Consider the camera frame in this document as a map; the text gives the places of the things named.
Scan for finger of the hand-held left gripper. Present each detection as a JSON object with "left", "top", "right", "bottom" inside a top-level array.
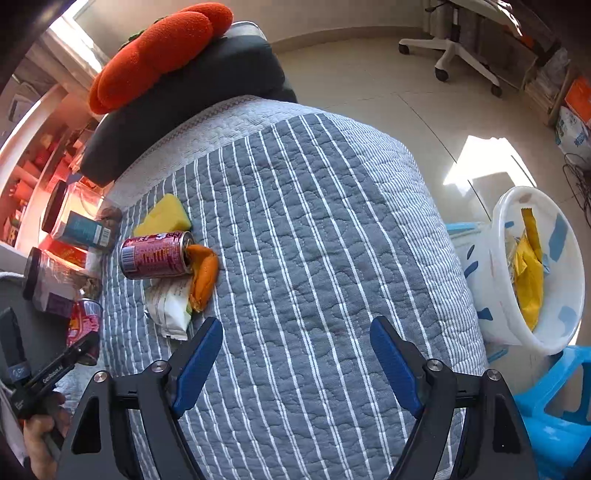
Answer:
[{"left": 55, "top": 331, "right": 101, "bottom": 371}]

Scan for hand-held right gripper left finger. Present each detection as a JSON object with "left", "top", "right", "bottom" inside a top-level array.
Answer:
[{"left": 58, "top": 316, "right": 225, "bottom": 480}]

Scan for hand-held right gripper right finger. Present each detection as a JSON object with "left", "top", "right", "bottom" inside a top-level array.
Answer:
[{"left": 369, "top": 316, "right": 539, "bottom": 480}]

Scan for red drink can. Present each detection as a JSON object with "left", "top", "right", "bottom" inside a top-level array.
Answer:
[
  {"left": 120, "top": 230, "right": 195, "bottom": 281},
  {"left": 67, "top": 298, "right": 103, "bottom": 365}
]

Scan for white plastic bin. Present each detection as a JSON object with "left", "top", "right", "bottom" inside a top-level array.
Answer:
[{"left": 464, "top": 185, "right": 586, "bottom": 356}]

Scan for yellow plastic bag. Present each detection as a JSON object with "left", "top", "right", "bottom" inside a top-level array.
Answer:
[{"left": 510, "top": 208, "right": 546, "bottom": 332}]

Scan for person's left hand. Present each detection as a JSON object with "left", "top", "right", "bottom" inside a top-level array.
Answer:
[{"left": 22, "top": 390, "right": 72, "bottom": 478}]

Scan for white foil snack wrapper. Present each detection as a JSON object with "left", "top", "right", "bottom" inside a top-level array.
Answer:
[{"left": 144, "top": 277, "right": 195, "bottom": 341}]

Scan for clear jar purple label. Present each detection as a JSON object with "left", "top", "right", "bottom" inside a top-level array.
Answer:
[{"left": 22, "top": 247, "right": 103, "bottom": 319}]

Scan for orange snack wrapper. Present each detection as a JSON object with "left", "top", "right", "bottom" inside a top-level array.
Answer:
[{"left": 185, "top": 244, "right": 220, "bottom": 313}]

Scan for clear jar teal label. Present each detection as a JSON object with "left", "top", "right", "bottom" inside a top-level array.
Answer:
[{"left": 41, "top": 180, "right": 123, "bottom": 254}]

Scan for grey striped quilted blanket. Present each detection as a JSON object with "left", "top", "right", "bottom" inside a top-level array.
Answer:
[{"left": 0, "top": 97, "right": 490, "bottom": 480}]

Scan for yellow sponge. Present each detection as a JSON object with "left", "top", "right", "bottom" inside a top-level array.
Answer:
[{"left": 133, "top": 194, "right": 192, "bottom": 237}]

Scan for blue plastic stool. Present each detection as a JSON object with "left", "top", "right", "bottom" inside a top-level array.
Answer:
[{"left": 512, "top": 346, "right": 591, "bottom": 480}]

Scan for white shelf unit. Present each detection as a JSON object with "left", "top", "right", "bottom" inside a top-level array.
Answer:
[{"left": 0, "top": 46, "right": 107, "bottom": 259}]

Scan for dark grey seat cushion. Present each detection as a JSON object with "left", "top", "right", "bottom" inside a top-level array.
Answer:
[{"left": 79, "top": 21, "right": 298, "bottom": 188}]

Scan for white plastic bag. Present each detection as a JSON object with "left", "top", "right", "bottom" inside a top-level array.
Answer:
[{"left": 554, "top": 106, "right": 591, "bottom": 160}]

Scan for orange pumpkin cushion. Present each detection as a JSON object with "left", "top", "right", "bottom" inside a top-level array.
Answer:
[{"left": 89, "top": 2, "right": 234, "bottom": 115}]

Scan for white office chair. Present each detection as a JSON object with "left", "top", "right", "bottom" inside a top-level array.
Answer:
[{"left": 398, "top": 0, "right": 504, "bottom": 97}]

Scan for orange box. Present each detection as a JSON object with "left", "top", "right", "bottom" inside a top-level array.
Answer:
[{"left": 564, "top": 76, "right": 591, "bottom": 125}]

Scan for black cables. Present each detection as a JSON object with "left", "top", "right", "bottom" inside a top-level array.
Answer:
[{"left": 561, "top": 154, "right": 591, "bottom": 210}]

